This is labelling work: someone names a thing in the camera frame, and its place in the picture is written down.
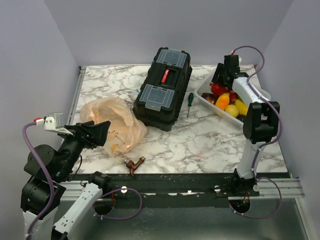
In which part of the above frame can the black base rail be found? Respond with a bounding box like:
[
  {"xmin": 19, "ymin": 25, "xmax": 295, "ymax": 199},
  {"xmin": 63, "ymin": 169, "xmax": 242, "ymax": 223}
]
[{"xmin": 109, "ymin": 173, "xmax": 259, "ymax": 209}]

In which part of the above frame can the orange yellow fake papaya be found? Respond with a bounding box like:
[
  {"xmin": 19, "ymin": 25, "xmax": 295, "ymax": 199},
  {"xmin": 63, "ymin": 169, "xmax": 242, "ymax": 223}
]
[{"xmin": 215, "ymin": 92, "xmax": 230, "ymax": 111}]

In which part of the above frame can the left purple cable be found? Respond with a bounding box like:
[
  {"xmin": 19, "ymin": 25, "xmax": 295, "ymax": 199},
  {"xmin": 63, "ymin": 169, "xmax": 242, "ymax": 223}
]
[{"xmin": 22, "ymin": 121, "xmax": 56, "ymax": 240}]

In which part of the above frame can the red yellow cherry bunch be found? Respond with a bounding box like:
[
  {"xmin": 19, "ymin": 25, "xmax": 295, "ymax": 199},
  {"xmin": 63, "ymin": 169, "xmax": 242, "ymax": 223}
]
[{"xmin": 226, "ymin": 90, "xmax": 238, "ymax": 103}]

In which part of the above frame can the green handled screwdriver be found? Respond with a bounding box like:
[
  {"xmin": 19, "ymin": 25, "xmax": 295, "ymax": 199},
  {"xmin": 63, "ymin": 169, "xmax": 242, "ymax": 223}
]
[{"xmin": 187, "ymin": 92, "xmax": 194, "ymax": 117}]

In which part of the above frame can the brown faucet tap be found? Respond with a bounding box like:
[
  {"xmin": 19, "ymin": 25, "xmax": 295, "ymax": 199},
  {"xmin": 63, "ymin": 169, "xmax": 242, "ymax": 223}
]
[{"xmin": 123, "ymin": 156, "xmax": 146, "ymax": 177}]

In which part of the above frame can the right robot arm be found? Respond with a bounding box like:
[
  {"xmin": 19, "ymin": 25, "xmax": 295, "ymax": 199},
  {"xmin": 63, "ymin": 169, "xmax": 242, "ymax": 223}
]
[{"xmin": 211, "ymin": 53, "xmax": 280, "ymax": 196}]

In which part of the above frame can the yellow fake fruit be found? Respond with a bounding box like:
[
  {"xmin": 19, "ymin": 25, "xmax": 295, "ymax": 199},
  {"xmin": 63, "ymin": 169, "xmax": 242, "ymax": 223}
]
[{"xmin": 224, "ymin": 104, "xmax": 240, "ymax": 118}]

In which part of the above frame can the yellow fake mango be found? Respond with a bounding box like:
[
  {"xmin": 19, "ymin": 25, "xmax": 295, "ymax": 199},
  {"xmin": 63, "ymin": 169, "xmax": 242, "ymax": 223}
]
[{"xmin": 234, "ymin": 99, "xmax": 248, "ymax": 116}]

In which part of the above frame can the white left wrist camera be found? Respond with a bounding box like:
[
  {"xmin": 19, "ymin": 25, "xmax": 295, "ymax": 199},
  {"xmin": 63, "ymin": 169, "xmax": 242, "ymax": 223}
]
[{"xmin": 33, "ymin": 112, "xmax": 73, "ymax": 136}]

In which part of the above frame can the dark plum fake fruit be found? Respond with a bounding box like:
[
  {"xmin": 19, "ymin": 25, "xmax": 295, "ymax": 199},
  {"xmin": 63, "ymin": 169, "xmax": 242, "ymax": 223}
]
[{"xmin": 201, "ymin": 92, "xmax": 217, "ymax": 105}]

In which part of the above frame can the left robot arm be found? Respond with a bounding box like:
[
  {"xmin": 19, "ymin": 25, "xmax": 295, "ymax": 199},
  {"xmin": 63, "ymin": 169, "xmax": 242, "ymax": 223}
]
[{"xmin": 20, "ymin": 116, "xmax": 112, "ymax": 240}]

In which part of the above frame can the dark red fake apple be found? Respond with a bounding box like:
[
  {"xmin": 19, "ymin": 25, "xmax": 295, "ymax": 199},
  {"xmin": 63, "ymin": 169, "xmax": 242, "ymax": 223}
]
[{"xmin": 210, "ymin": 83, "xmax": 226, "ymax": 96}]

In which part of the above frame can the black plastic toolbox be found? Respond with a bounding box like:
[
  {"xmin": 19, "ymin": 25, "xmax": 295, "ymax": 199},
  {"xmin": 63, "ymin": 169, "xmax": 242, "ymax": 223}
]
[{"xmin": 132, "ymin": 47, "xmax": 193, "ymax": 132}]

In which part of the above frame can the translucent orange plastic bag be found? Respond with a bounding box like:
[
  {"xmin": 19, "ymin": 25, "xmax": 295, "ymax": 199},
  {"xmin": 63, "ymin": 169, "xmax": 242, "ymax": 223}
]
[{"xmin": 79, "ymin": 97, "xmax": 147, "ymax": 157}]

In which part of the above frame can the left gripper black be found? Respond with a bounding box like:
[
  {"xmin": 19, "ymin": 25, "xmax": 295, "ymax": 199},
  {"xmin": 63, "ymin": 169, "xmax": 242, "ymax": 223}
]
[{"xmin": 57, "ymin": 119, "xmax": 111, "ymax": 180}]

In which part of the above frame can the white plastic basket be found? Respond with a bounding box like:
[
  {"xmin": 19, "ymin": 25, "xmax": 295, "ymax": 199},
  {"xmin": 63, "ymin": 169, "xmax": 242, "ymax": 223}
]
[{"xmin": 194, "ymin": 65, "xmax": 271, "ymax": 129}]

